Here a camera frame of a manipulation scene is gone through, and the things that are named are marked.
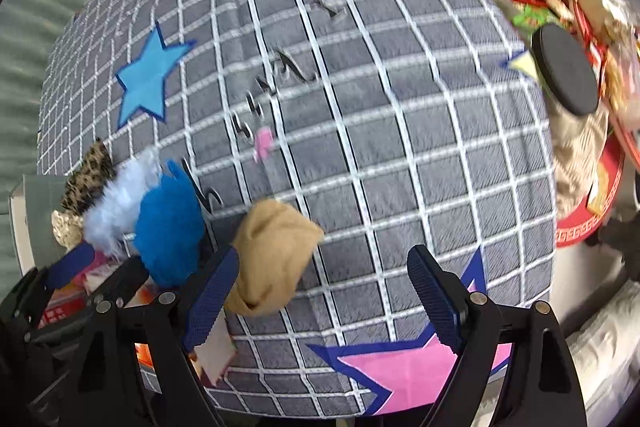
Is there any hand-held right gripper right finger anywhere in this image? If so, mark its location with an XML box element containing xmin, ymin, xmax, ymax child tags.
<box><xmin>407</xmin><ymin>245</ymin><xmax>587</xmax><ymax>427</ymax></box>

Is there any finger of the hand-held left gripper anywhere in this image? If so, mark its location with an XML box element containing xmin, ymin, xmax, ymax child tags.
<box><xmin>95</xmin><ymin>257</ymin><xmax>152</xmax><ymax>308</ymax></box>
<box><xmin>42</xmin><ymin>242</ymin><xmax>97</xmax><ymax>290</ymax></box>

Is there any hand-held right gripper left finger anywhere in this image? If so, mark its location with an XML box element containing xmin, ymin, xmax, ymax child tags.
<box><xmin>57</xmin><ymin>247</ymin><xmax>241</xmax><ymax>427</ymax></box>

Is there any cream polka dot scrunchie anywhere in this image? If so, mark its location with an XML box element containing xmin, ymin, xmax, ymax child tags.
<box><xmin>50</xmin><ymin>209</ymin><xmax>84</xmax><ymax>249</ymax></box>

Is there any pink tissue packet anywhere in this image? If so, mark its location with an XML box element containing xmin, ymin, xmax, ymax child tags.
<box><xmin>39</xmin><ymin>257</ymin><xmax>108</xmax><ymax>330</ymax></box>

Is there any white cardboard box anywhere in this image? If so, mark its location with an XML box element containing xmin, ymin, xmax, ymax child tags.
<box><xmin>9</xmin><ymin>174</ymin><xmax>68</xmax><ymax>280</ymax></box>

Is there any blue fluffy cloth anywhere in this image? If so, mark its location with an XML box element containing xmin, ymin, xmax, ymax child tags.
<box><xmin>134</xmin><ymin>159</ymin><xmax>207</xmax><ymax>289</ymax></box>

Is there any light blue fluffy scrunchie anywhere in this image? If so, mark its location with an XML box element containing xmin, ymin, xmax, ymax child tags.
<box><xmin>82</xmin><ymin>147</ymin><xmax>163</xmax><ymax>258</ymax></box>

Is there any beige sock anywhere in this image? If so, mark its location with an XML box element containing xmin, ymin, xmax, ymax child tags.
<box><xmin>222</xmin><ymin>199</ymin><xmax>326</xmax><ymax>318</ymax></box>

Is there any leopard print scrunchie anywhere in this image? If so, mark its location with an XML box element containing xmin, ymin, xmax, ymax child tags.
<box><xmin>62</xmin><ymin>139</ymin><xmax>117</xmax><ymax>219</ymax></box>

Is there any printed snack packet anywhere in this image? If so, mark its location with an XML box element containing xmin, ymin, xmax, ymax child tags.
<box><xmin>134</xmin><ymin>307</ymin><xmax>237</xmax><ymax>388</ymax></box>

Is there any grey checked blanket with stars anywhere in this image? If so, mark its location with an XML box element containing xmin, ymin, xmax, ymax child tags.
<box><xmin>37</xmin><ymin>0</ymin><xmax>556</xmax><ymax>418</ymax></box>

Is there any red round tray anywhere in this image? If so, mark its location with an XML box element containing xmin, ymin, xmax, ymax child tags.
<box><xmin>554</xmin><ymin>0</ymin><xmax>640</xmax><ymax>249</ymax></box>

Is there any white cushion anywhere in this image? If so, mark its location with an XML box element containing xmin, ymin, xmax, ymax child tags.
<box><xmin>570</xmin><ymin>282</ymin><xmax>640</xmax><ymax>427</ymax></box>

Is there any green curtain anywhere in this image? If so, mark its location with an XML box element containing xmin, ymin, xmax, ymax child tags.
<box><xmin>0</xmin><ymin>0</ymin><xmax>98</xmax><ymax>228</ymax></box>

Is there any jar with black lid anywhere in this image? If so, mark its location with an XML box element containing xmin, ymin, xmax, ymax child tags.
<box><xmin>530</xmin><ymin>24</ymin><xmax>609</xmax><ymax>219</ymax></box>

